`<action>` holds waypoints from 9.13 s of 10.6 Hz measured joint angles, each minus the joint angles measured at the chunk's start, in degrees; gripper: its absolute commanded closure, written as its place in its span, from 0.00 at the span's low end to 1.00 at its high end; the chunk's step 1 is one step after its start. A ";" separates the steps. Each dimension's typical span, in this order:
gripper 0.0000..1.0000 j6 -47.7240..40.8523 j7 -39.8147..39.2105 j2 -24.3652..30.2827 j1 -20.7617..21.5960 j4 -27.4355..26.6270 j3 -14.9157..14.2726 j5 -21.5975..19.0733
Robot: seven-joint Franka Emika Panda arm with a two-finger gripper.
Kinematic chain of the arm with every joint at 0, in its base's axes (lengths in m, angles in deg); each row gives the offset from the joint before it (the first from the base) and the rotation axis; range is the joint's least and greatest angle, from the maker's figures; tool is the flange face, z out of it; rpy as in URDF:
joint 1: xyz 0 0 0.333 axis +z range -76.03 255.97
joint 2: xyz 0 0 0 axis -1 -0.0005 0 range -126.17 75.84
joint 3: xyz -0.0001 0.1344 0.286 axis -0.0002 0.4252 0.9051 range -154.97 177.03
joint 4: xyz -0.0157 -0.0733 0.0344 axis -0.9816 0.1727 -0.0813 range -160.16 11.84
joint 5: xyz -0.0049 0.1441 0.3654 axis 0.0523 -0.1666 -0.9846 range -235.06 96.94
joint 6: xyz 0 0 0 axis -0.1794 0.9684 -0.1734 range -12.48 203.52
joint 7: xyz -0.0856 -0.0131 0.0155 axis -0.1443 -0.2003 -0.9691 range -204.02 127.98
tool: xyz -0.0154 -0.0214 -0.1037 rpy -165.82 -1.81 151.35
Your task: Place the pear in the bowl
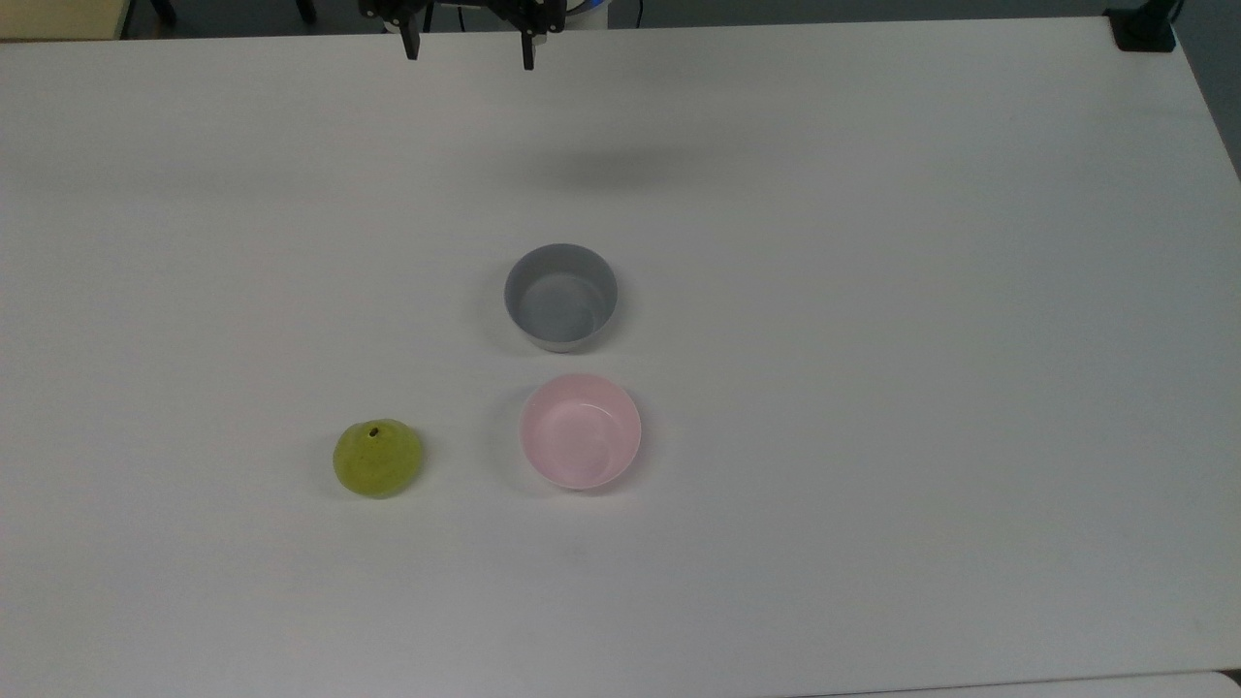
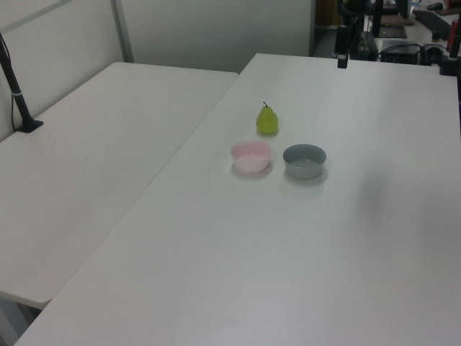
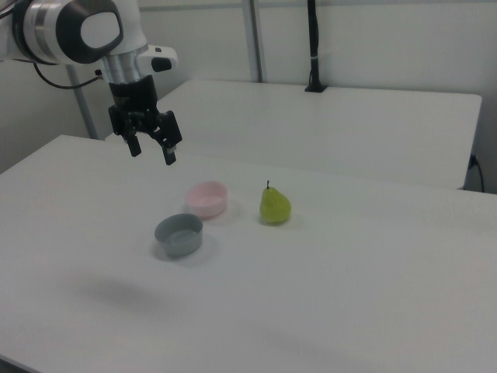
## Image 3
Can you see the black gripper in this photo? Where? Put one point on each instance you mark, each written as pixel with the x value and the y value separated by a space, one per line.
pixel 132 95

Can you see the green pear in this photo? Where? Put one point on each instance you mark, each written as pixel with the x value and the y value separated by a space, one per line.
pixel 275 208

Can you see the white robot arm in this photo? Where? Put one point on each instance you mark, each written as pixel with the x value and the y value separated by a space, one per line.
pixel 74 29

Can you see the pink bowl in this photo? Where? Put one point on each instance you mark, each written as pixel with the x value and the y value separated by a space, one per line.
pixel 206 208

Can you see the grey bowl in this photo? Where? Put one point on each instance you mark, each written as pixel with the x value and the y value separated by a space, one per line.
pixel 180 245

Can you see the white side table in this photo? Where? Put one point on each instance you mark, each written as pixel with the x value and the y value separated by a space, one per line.
pixel 310 128

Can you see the black pole stand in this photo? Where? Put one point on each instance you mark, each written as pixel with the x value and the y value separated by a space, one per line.
pixel 313 46

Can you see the grey partition post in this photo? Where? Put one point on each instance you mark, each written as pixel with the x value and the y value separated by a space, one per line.
pixel 254 39

